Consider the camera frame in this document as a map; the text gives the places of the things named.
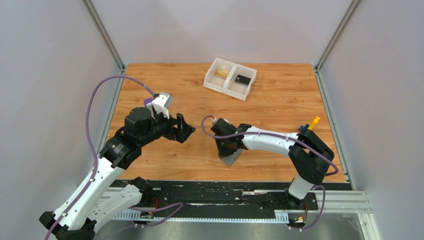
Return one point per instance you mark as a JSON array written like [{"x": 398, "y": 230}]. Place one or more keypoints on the black card in tray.
[{"x": 242, "y": 80}]

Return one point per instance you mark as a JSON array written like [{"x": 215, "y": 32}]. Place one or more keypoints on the white two-compartment tray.
[{"x": 228, "y": 86}]

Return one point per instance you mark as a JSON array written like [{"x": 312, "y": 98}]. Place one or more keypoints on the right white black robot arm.
[{"x": 310, "y": 156}]

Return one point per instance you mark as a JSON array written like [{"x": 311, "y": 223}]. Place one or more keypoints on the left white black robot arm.
[{"x": 81, "y": 216}]

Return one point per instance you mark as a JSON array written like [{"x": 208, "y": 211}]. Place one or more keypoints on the purple metronome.
[{"x": 147, "y": 101}]

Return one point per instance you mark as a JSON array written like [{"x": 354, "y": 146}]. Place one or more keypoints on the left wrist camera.
[{"x": 161, "y": 104}]

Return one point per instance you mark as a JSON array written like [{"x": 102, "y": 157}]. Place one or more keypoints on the colourful toy brick figure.
[{"x": 311, "y": 125}]

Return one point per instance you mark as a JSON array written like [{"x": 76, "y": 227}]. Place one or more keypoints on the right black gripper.
[{"x": 223, "y": 153}]

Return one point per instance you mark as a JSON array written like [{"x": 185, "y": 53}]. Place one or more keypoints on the aluminium rail frame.
[{"x": 329, "y": 201}]

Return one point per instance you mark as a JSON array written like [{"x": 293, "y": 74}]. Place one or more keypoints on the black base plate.
[{"x": 226, "y": 199}]

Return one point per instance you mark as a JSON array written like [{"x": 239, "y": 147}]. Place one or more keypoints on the left aluminium corner post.
[{"x": 96, "y": 19}]

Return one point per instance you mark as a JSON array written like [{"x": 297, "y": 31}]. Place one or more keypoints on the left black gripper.
[{"x": 183, "y": 131}]

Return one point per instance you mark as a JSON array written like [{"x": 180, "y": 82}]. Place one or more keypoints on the right aluminium corner post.
[{"x": 349, "y": 13}]

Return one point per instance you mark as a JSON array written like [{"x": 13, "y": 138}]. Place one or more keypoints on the aluminium corner post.
[
  {"x": 349, "y": 13},
  {"x": 96, "y": 19}
]

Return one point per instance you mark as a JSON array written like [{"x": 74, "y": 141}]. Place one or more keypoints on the gold card in tray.
[{"x": 222, "y": 73}]

